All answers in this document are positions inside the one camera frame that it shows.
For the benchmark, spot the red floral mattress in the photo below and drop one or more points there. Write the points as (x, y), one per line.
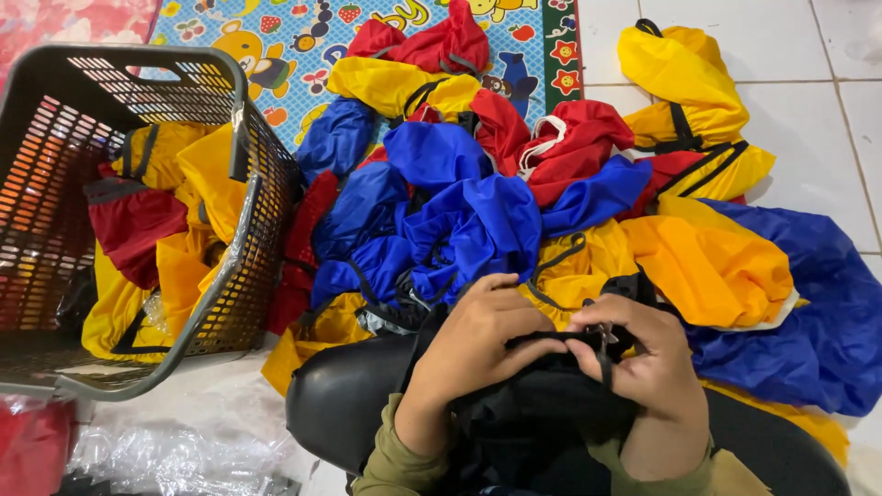
(55, 20)

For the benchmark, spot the person's left hand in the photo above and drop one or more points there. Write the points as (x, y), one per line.
(468, 344)

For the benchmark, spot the pile of basket bags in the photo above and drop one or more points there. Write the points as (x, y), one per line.
(179, 268)

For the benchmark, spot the clear plastic wrapping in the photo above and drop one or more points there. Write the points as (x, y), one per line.
(179, 448)

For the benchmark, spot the person's olive green shirt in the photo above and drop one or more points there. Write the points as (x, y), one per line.
(393, 468)

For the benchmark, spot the heap of coloured nylon bags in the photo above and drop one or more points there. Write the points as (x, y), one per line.
(468, 220)

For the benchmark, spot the grey plastic laundry basket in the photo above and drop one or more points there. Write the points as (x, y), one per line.
(41, 206)

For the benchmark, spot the metal threading pin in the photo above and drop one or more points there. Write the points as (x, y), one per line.
(606, 334)

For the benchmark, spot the colourful cartoon play mat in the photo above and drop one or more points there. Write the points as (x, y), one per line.
(289, 34)

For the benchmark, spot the person's right hand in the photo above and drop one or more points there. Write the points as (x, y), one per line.
(654, 365)

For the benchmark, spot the person's black trousers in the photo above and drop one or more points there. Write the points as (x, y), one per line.
(331, 399)

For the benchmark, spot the red fabric packet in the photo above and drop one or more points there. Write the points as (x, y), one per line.
(31, 448)

